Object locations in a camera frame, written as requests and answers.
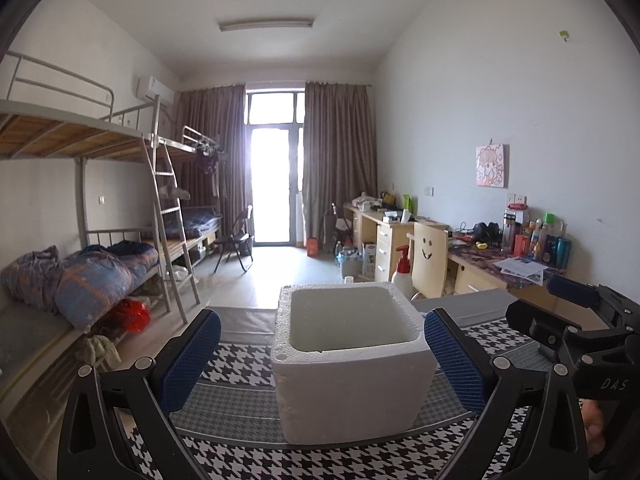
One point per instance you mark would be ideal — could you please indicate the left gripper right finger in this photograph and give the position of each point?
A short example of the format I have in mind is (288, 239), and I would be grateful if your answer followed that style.
(464, 361)

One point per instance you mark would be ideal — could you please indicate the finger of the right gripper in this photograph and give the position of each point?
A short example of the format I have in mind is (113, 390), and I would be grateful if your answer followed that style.
(539, 324)
(585, 296)

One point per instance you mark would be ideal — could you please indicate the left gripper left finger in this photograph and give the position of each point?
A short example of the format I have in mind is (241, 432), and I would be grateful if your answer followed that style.
(180, 363)

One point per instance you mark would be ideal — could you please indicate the right hand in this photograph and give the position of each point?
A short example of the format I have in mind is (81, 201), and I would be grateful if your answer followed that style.
(593, 419)

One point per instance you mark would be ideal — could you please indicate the blue cylinder bottle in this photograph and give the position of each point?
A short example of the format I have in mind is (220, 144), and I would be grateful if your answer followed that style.
(562, 252)

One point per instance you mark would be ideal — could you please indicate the white paper on desk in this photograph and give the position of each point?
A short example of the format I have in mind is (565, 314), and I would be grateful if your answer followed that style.
(531, 271)

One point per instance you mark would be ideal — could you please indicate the houndstooth tablecloth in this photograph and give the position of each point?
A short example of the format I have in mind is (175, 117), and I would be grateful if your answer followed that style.
(229, 428)

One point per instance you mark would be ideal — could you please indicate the red plastic bag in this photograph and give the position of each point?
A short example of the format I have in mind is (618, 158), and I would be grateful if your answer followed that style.
(130, 315)

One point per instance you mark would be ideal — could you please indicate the wooden desk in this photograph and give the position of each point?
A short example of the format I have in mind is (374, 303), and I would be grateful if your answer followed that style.
(471, 269)

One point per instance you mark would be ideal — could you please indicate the black headphones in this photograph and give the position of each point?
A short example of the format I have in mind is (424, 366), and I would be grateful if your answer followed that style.
(487, 233)

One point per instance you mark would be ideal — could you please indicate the white red pump bottle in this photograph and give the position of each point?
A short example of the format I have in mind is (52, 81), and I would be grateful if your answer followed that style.
(402, 278)

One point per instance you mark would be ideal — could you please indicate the white styrofoam box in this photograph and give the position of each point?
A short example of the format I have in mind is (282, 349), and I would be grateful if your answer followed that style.
(350, 363)

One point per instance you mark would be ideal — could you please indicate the plaid blue quilt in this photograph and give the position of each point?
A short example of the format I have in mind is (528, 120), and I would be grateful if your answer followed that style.
(83, 286)

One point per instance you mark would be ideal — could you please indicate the smiley wooden chair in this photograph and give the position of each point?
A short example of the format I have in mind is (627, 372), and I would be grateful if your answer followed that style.
(429, 274)

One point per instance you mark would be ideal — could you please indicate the black folding chair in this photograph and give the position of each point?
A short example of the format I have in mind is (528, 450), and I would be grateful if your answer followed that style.
(240, 239)

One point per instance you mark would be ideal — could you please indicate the orange small box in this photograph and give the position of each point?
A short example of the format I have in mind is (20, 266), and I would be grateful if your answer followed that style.
(312, 247)

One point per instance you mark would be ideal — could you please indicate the metal bed ladder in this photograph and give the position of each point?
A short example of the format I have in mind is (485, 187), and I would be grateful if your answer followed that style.
(169, 235)

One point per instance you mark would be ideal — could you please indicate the brown right curtain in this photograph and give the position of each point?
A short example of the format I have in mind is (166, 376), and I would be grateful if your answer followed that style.
(339, 148)

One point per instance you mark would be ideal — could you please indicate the brown curtain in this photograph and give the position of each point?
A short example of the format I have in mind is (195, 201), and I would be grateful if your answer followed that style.
(218, 176)
(339, 148)

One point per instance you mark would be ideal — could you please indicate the brown left curtain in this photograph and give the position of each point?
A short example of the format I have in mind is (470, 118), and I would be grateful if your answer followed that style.
(218, 176)

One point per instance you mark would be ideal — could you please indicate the glass balcony door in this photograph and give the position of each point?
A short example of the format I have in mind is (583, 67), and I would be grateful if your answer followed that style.
(274, 120)

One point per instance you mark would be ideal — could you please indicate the white air conditioner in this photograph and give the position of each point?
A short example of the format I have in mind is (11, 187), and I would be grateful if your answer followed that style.
(150, 88)

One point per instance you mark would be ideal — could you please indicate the ceiling light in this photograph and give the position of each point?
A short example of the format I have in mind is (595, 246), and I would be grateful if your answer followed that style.
(265, 23)

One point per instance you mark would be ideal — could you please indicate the cartoon wall poster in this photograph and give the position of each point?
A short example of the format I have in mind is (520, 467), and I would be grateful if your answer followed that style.
(490, 166)

